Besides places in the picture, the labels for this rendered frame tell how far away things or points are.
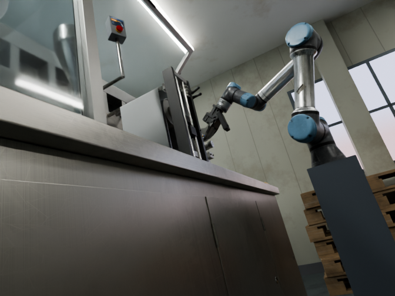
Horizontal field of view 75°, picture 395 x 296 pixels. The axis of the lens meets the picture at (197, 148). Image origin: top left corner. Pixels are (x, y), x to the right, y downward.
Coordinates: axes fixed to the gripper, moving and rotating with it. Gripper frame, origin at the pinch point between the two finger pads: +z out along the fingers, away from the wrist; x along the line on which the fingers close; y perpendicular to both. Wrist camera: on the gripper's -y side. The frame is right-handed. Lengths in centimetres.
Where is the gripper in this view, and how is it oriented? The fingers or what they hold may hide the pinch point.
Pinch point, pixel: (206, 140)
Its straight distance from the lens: 147.6
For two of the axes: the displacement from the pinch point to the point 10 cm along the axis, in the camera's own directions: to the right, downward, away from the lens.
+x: -4.5, -2.0, -8.7
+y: -7.3, -4.8, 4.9
